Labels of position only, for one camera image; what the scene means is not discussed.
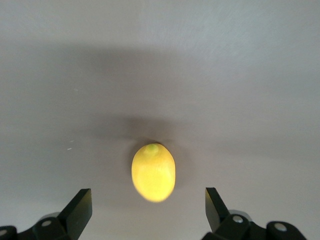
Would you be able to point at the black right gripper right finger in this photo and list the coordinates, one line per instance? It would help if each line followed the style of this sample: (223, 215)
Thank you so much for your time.
(220, 220)

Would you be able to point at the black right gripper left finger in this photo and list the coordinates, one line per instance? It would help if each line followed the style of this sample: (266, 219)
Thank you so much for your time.
(75, 217)

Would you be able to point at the yellow lemon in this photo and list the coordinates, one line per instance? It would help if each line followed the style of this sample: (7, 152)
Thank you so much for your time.
(153, 175)

